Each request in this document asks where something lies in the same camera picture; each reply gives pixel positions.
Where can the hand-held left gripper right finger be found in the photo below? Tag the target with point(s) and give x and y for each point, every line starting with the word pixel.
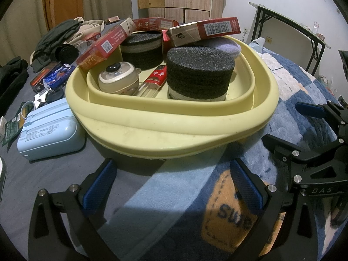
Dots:
pixel 247 185

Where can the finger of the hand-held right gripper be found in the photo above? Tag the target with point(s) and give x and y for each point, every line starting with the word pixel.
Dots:
pixel 310 110
pixel 282 148

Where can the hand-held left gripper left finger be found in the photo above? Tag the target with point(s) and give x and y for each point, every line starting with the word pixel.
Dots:
pixel 99 182

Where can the yellow plastic basin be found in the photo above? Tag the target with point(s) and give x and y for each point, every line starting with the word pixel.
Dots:
pixel 163 130

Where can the lavender round plush pouch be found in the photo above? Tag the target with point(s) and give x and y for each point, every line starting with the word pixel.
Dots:
pixel 229 48

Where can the beige toy rice cooker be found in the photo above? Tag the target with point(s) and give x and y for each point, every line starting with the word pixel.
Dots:
pixel 117 80

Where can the large black foam cylinder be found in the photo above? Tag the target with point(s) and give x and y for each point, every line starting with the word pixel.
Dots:
pixel 198 72

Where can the red clear slim box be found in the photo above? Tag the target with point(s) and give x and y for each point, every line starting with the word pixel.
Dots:
pixel 155 77

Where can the red carton box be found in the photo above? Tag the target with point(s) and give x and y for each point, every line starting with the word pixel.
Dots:
pixel 166 41
pixel 152 24
pixel 217 28

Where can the red carton with tan end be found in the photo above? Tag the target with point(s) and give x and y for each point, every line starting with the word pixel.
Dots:
pixel 104 47

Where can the small black foam cylinder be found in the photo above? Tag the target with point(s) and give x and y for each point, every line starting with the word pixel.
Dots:
pixel 141 53

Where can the blue white plaid blanket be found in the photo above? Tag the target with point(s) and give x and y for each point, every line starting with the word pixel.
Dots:
pixel 285 92

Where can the light blue hard case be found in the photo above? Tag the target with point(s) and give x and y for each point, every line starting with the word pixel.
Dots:
pixel 49 133

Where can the grey bed sheet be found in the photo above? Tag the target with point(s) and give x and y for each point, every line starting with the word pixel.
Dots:
pixel 27 185

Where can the clear bottle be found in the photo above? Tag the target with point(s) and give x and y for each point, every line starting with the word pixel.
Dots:
pixel 316 27

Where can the light blue cloth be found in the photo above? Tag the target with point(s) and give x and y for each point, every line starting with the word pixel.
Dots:
pixel 257 43

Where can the black folding table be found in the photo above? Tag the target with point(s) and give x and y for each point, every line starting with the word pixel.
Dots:
pixel 285 15

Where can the green foil packet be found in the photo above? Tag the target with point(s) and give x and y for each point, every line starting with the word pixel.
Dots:
pixel 11 129

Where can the blue snack packet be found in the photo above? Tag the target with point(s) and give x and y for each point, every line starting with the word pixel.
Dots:
pixel 58 74

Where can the dark red small box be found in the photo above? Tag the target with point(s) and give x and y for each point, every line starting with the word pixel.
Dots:
pixel 38 80

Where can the black clothes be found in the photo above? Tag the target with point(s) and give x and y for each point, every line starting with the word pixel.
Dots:
pixel 11 80

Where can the small red white box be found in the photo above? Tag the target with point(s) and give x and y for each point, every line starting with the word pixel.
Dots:
pixel 88 40

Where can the dark green clothes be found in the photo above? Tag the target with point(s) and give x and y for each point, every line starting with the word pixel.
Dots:
pixel 57 34

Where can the beige clothes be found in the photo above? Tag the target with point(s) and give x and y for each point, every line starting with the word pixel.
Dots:
pixel 88 27

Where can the small copper red box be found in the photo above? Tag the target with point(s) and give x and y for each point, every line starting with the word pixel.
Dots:
pixel 112 19

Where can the orange wooden door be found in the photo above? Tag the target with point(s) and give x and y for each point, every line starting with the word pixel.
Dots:
pixel 62 0

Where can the wall outlet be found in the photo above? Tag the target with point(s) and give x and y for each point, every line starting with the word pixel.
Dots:
pixel 269 39

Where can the black camera lens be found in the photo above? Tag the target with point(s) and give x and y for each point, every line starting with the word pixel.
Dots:
pixel 65 53

